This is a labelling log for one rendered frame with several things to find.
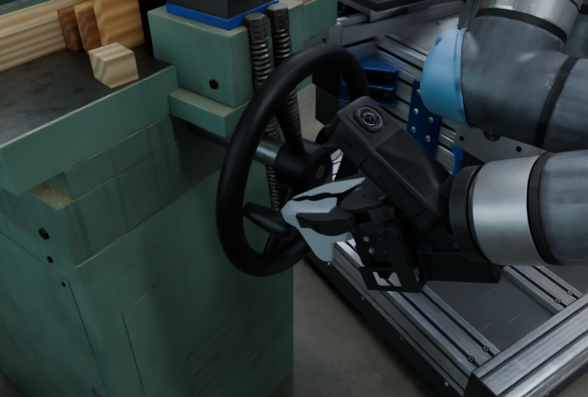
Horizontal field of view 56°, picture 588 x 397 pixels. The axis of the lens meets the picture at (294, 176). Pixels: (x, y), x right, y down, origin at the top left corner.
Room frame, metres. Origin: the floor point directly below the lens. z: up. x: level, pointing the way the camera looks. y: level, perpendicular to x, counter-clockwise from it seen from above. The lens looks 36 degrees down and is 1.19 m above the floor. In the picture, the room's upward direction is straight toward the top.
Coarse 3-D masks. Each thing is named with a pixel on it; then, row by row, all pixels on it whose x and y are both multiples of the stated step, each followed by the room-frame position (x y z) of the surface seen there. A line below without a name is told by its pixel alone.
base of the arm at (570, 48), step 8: (584, 8) 0.80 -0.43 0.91; (584, 16) 0.79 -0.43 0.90; (576, 24) 0.80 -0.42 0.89; (584, 24) 0.79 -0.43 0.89; (576, 32) 0.79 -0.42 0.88; (584, 32) 0.78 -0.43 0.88; (568, 40) 0.79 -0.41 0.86; (576, 40) 0.79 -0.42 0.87; (584, 40) 0.78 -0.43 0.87; (568, 48) 0.79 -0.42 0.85; (576, 48) 0.78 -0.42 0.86; (584, 48) 0.77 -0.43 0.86; (576, 56) 0.78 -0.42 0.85; (584, 56) 0.77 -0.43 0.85
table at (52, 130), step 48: (336, 0) 0.92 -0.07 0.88; (144, 48) 0.68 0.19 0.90; (0, 96) 0.54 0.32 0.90; (48, 96) 0.54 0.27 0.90; (96, 96) 0.54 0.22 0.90; (144, 96) 0.58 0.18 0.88; (192, 96) 0.60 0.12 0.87; (0, 144) 0.45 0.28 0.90; (48, 144) 0.48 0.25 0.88; (96, 144) 0.52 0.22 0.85
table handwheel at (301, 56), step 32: (288, 64) 0.52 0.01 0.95; (320, 64) 0.54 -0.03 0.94; (352, 64) 0.59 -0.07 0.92; (256, 96) 0.48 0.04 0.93; (352, 96) 0.63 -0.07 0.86; (192, 128) 0.62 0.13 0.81; (256, 128) 0.46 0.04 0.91; (288, 128) 0.51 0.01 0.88; (224, 160) 0.45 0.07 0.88; (256, 160) 0.56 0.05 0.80; (288, 160) 0.52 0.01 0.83; (320, 160) 0.53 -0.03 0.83; (224, 192) 0.43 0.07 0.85; (288, 192) 0.52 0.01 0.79; (224, 224) 0.42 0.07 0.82; (256, 256) 0.45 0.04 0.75; (288, 256) 0.50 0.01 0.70
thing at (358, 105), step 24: (336, 120) 0.37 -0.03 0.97; (360, 120) 0.36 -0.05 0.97; (384, 120) 0.37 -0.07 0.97; (336, 144) 0.36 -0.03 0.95; (360, 144) 0.35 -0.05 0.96; (384, 144) 0.35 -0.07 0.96; (408, 144) 0.36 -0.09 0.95; (360, 168) 0.35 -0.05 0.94; (384, 168) 0.34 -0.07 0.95; (408, 168) 0.34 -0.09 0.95; (432, 168) 0.35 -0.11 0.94; (384, 192) 0.33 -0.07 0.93; (408, 192) 0.32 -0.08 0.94; (432, 192) 0.32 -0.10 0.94; (408, 216) 0.32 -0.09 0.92; (432, 216) 0.31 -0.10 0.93
